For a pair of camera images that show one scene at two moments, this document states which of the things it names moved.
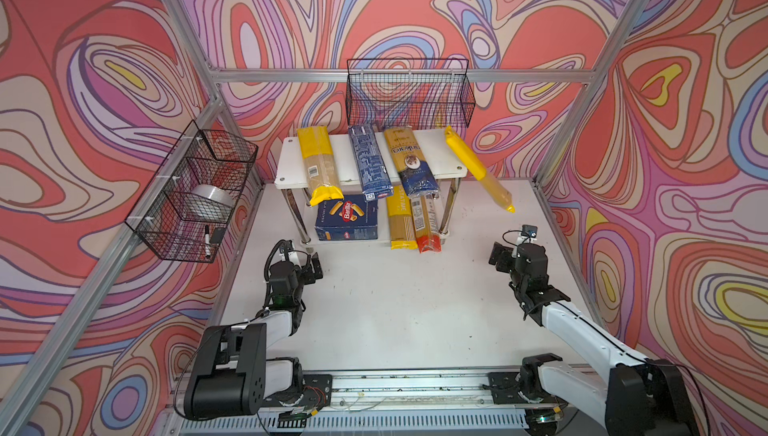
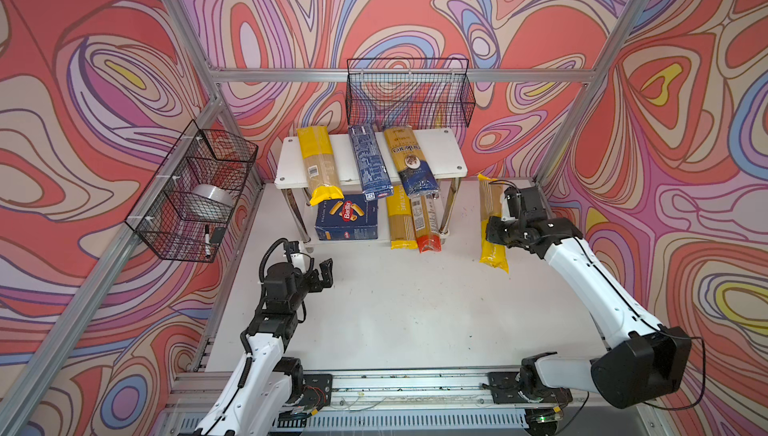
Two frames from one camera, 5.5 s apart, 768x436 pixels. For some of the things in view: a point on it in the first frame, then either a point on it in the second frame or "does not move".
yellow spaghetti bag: (501, 193) to (490, 194)
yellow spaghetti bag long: (320, 168) does not move
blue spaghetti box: (374, 179) does not move
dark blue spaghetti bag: (417, 177) does not move
